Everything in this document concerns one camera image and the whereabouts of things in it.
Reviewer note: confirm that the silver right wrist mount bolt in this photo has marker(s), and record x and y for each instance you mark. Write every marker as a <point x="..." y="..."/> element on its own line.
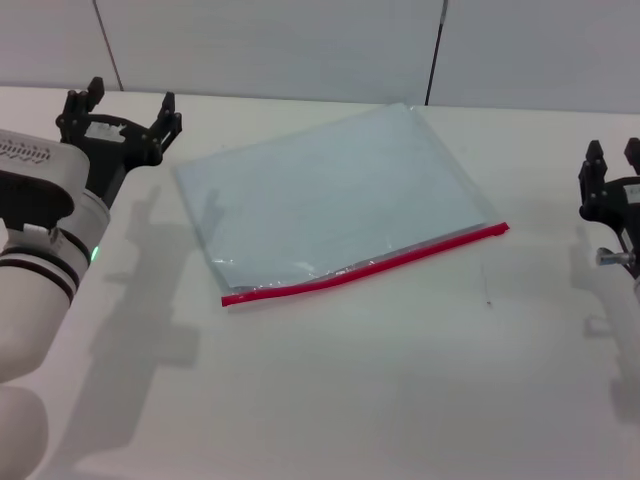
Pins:
<point x="612" y="257"/>

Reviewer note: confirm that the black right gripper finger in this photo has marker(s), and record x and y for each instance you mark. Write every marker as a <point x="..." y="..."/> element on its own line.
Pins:
<point x="593" y="180"/>
<point x="633" y="157"/>

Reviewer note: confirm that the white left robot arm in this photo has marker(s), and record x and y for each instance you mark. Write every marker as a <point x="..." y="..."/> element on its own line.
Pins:
<point x="30" y="310"/>

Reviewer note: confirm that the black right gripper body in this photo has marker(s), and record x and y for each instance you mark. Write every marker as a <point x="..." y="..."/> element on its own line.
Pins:
<point x="622" y="215"/>

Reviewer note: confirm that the white-black left wrist camera box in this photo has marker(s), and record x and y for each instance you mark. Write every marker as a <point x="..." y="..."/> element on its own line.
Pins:
<point x="35" y="185"/>

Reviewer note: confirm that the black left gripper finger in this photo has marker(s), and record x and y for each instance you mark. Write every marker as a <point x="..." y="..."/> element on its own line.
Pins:
<point x="75" y="115"/>
<point x="167" y="127"/>

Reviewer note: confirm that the clear document bag red zipper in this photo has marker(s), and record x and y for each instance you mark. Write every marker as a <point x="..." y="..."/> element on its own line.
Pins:
<point x="325" y="200"/>

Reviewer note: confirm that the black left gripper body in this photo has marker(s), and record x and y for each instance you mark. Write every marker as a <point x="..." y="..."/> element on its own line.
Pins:
<point x="117" y="150"/>

